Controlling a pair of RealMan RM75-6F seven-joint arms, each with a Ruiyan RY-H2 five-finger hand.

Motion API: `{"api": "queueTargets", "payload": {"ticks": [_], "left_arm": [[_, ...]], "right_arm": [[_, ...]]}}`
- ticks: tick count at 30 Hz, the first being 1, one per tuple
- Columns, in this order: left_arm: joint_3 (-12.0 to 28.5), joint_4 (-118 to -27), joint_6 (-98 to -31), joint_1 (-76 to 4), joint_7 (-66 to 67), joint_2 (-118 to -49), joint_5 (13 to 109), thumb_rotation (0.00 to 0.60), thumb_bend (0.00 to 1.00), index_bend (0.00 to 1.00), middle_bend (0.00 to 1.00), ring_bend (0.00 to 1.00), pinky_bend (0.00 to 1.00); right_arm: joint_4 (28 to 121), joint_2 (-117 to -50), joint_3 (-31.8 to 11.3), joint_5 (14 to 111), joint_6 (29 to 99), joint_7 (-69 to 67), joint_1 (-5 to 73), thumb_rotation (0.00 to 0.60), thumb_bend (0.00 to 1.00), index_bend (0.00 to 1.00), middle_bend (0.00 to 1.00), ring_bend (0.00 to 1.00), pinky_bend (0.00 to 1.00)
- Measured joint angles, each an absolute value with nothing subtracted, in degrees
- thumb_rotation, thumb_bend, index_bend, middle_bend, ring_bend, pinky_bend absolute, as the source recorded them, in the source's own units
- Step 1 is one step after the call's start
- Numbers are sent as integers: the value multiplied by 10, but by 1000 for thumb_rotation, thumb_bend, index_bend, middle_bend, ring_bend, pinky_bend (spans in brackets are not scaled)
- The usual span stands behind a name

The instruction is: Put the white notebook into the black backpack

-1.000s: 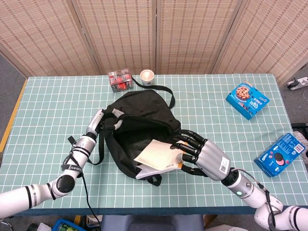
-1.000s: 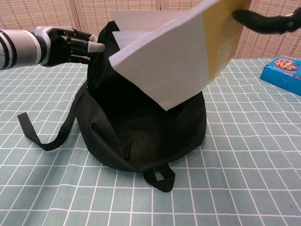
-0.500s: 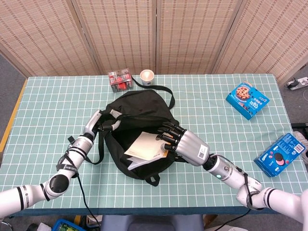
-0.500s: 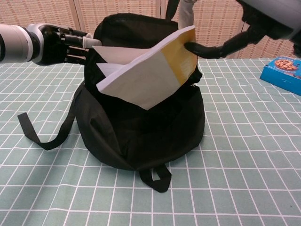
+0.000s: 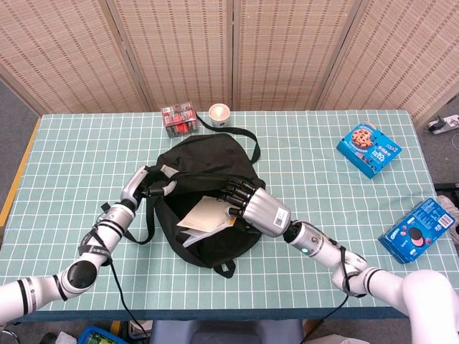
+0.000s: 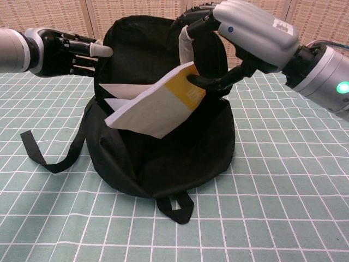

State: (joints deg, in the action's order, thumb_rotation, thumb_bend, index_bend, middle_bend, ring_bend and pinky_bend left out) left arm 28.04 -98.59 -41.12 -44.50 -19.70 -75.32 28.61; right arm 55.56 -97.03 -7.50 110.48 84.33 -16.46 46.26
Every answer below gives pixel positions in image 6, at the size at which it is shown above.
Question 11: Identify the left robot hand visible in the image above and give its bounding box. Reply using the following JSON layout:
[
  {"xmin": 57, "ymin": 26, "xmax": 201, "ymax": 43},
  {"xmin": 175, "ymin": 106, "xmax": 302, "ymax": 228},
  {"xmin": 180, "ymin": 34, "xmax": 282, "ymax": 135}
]
[{"xmin": 24, "ymin": 28, "xmax": 114, "ymax": 78}]

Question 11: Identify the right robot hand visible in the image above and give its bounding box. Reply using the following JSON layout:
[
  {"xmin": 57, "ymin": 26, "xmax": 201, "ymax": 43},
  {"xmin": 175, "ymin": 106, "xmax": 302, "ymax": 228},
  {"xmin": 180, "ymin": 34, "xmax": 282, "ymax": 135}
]
[{"xmin": 170, "ymin": 0, "xmax": 303, "ymax": 92}]

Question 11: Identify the yellow cover paperback book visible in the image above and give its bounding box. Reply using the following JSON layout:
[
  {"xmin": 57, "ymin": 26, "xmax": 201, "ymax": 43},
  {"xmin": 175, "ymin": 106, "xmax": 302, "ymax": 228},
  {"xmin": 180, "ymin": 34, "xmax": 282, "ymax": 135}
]
[{"xmin": 99, "ymin": 62, "xmax": 207, "ymax": 139}]

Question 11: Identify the black fabric backpack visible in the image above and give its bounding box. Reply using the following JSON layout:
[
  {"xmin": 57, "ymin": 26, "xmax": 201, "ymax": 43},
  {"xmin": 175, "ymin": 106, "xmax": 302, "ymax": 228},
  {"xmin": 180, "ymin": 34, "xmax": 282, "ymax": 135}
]
[{"xmin": 21, "ymin": 16, "xmax": 237, "ymax": 225}]

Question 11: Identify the bamboo folding screen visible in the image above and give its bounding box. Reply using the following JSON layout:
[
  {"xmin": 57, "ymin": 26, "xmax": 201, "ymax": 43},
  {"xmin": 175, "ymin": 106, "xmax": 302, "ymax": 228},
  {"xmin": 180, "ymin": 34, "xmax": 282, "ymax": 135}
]
[{"xmin": 0, "ymin": 0, "xmax": 349, "ymax": 75}]

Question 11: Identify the green checkered tablecloth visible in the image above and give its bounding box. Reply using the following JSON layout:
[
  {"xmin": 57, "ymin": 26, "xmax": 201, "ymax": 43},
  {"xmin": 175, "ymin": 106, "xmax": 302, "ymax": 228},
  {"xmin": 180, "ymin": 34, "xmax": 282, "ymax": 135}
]
[{"xmin": 0, "ymin": 71, "xmax": 349, "ymax": 262}]

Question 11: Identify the right arm wrist cable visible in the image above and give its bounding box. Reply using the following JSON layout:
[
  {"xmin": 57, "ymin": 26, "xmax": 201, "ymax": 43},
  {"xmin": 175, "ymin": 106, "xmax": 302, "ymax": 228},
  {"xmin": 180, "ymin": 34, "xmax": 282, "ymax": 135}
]
[{"xmin": 306, "ymin": 39, "xmax": 349, "ymax": 52}]

